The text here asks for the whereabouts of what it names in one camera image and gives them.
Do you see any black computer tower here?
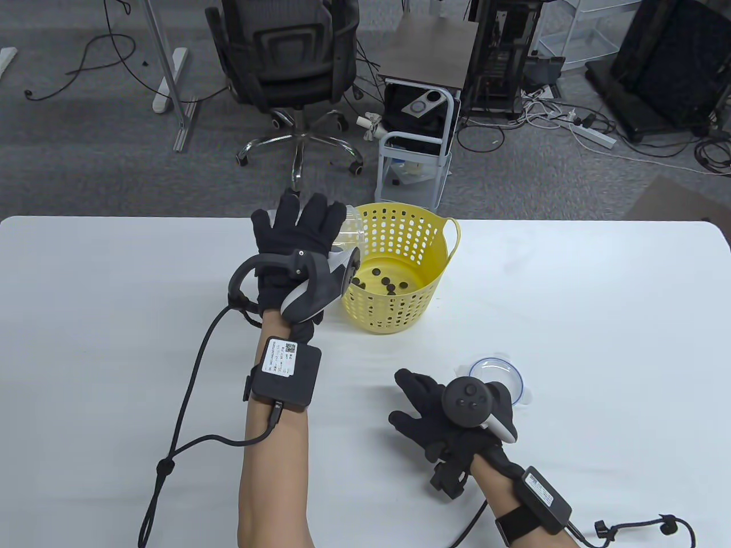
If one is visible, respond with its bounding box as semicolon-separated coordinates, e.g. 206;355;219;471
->
461;0;543;119

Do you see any black case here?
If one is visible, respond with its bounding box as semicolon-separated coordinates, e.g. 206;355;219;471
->
383;82;455;155

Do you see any brown side table top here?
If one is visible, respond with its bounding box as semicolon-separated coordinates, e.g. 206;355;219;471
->
377;14;479;90

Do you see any person's left forearm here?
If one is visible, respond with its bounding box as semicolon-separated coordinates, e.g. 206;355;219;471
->
237;320;315;548

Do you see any white paper roll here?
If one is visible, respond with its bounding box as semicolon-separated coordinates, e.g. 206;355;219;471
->
357;111;384;142

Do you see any person's left hand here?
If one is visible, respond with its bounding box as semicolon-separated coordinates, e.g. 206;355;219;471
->
251;191;347;343

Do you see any clear blue-ringed jar lid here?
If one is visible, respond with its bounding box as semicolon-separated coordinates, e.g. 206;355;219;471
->
455;350;535;407

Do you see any black white handheld controller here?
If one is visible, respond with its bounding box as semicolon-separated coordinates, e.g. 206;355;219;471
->
227;247;362;325
443;377;519;445

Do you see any white power strip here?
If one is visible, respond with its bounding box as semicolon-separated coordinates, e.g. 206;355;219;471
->
563;111;617;150

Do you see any person's right hand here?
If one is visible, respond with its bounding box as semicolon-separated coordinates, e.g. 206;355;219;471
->
388;368;526;500

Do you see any black floor cable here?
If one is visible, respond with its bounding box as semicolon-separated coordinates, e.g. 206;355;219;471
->
24;0;229;103

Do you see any white rolling cart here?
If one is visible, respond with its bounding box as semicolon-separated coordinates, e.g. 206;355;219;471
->
374;80;456;209

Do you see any dark grey box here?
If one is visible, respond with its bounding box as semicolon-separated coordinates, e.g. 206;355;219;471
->
523;57;566;86

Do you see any brown mat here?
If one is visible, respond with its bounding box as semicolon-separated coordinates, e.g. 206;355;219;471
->
622;174;731;223

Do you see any clear plastic jar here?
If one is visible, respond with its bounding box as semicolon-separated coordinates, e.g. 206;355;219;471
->
328;204;366;255

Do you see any grey round device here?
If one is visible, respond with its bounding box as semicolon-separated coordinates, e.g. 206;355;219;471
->
401;90;447;118

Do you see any white desk leg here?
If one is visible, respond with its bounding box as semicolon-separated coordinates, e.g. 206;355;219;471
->
140;0;189;113

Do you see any bundle of floor cables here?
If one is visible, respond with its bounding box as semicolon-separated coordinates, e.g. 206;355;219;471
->
457;86;731;175

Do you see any black sensor cable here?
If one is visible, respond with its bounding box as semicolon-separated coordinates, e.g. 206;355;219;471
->
451;499;696;548
137;291;283;548

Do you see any yellow perforated laundry basket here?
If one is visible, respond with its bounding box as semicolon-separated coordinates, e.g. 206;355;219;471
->
341;203;461;335

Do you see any black wrist sensor box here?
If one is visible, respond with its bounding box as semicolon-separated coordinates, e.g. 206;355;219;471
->
246;337;322;412
494;465;573;543

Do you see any aluminium rail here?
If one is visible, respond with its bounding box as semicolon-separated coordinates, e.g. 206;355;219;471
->
173;102;198;152

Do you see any person's right forearm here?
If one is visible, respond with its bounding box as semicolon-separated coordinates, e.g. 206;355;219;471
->
471;457;529;548

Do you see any black office chair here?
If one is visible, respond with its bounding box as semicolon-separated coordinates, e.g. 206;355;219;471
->
204;0;366;198

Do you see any pile of black Go stones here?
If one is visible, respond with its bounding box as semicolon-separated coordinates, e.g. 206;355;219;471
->
350;265;409;296

